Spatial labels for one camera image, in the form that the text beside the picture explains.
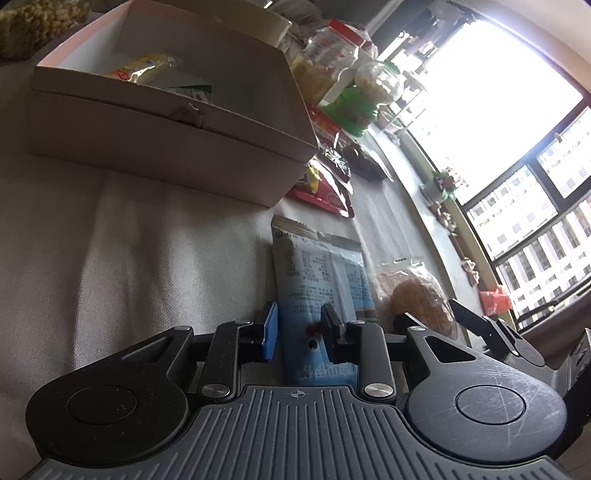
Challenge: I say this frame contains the window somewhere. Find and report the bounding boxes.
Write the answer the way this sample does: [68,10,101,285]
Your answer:
[369,0,591,333]

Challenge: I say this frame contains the glass jar of nuts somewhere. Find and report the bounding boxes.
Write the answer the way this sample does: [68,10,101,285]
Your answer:
[0,0,93,58]

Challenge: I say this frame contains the dark brown snack packet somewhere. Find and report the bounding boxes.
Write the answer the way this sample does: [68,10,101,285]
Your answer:
[346,143,394,184]

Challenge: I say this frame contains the dark chocolate snack packet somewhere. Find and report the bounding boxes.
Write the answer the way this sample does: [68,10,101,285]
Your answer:
[318,143,354,181]

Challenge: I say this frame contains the blue snack packet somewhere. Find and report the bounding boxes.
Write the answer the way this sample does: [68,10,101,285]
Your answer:
[270,213,377,386]

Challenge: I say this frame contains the plastic jar with red lid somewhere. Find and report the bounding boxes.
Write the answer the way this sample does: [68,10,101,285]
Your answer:
[291,19,365,104]

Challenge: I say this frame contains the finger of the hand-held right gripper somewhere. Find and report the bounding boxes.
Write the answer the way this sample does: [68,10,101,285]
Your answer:
[448,299,546,368]

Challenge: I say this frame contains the red snack bag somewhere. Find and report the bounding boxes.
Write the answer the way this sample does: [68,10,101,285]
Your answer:
[286,157,356,219]

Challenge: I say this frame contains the small potted plant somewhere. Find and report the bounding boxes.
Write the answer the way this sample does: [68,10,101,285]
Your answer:
[422,168,462,204]

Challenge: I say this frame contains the bun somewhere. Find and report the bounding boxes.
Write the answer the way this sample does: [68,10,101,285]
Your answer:
[372,261,458,340]

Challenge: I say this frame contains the orange windowsill ornament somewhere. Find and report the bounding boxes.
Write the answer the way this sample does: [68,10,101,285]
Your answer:
[480,286,513,317]

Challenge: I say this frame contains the white tablecloth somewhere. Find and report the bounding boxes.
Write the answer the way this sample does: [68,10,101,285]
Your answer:
[0,60,476,469]

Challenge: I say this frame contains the green and white snack packet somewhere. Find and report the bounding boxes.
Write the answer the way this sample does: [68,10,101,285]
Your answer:
[164,83,213,104]

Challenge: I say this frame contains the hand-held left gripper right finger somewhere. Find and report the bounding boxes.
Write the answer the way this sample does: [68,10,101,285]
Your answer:
[322,303,486,400]

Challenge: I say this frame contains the glass candy dispenser green base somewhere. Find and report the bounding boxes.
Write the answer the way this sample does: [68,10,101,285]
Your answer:
[323,60,404,137]

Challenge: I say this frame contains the pink cardboard box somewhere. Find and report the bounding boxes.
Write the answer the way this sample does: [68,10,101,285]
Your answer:
[25,0,320,208]

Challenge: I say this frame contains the red and white snack packet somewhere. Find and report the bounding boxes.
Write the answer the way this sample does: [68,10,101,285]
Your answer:
[307,104,342,148]

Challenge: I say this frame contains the yellow snack packet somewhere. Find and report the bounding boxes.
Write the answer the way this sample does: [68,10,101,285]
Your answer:
[104,53,181,86]

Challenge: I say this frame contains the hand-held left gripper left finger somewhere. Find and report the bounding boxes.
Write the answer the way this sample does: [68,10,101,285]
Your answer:
[111,301,280,400]

